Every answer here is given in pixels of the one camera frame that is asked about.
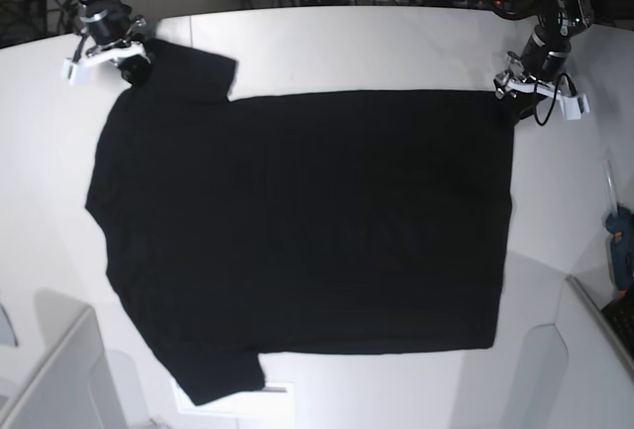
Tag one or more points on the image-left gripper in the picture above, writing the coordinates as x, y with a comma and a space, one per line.
111, 34

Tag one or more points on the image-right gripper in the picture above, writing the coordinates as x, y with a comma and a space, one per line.
536, 73

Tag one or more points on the black T-shirt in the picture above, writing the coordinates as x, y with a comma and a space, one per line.
341, 223

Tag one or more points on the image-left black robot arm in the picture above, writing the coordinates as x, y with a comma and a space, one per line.
108, 34

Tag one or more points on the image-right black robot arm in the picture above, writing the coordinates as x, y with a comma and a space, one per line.
569, 18

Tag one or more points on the blue glue gun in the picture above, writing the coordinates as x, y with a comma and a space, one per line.
619, 225

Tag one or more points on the black keyboard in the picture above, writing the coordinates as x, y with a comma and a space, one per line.
619, 315

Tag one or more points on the white partition panel right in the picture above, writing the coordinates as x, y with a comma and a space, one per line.
573, 373

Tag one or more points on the white partition panel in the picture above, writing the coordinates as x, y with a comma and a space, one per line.
573, 373
71, 386

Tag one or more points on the white partition panel left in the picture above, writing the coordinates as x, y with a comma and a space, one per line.
71, 386

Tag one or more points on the image-right white wrist camera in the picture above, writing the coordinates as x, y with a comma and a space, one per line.
574, 107

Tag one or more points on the image-left white wrist camera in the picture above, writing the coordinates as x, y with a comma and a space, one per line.
75, 73

